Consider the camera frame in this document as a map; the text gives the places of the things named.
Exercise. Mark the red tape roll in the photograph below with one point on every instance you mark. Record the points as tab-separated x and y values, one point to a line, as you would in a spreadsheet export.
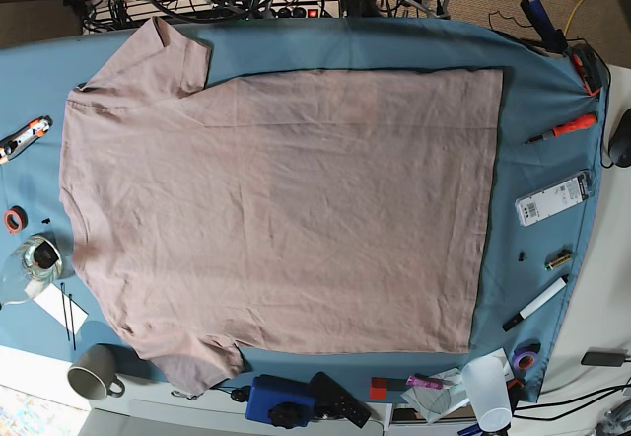
15	219

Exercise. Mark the pink purple tube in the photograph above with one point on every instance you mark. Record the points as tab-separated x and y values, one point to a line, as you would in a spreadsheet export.
418	380

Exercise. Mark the green gold battery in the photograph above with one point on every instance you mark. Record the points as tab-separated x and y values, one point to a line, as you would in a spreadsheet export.
562	258

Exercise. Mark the purple tape roll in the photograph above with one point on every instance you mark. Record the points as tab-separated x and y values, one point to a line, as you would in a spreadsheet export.
525	355

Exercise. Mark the pink T-shirt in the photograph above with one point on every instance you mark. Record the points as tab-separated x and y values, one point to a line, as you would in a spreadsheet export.
312	212

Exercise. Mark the orange white utility knife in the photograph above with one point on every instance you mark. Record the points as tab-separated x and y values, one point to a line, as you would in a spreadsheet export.
15	144

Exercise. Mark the blue table cloth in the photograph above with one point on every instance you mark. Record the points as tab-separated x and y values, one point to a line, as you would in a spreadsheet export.
540	92

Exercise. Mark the orange handled screwdriver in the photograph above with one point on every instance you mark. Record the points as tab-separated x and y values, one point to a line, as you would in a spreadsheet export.
583	122

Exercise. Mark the black computer mouse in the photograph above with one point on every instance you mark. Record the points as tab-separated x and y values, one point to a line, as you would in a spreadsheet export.
619	148

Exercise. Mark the clear glass bowl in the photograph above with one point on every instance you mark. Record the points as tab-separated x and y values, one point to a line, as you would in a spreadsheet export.
34	265

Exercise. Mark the white plastic cup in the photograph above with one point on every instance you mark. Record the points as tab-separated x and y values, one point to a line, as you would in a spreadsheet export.
485	385

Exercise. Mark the black white marker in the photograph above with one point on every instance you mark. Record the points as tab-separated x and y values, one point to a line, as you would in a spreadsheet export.
551	291

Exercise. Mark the black remote control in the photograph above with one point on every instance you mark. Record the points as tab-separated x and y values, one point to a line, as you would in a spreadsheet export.
330	394

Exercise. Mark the orange black clamp tool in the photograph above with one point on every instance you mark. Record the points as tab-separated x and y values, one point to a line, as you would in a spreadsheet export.
585	63

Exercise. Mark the grey ceramic mug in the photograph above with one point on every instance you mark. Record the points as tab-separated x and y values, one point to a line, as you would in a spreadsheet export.
93	375

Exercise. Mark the black power strip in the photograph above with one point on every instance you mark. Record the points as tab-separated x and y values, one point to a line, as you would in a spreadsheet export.
298	12

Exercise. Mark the red black block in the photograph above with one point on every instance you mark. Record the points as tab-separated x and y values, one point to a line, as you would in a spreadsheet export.
380	387

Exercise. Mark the white paper card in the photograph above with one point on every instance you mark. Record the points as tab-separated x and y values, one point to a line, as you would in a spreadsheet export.
50	301

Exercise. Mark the black cable tie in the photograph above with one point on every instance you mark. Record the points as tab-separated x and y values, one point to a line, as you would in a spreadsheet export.
67	305

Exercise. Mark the blue box with knob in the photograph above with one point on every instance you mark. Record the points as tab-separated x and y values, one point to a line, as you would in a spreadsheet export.
280	402

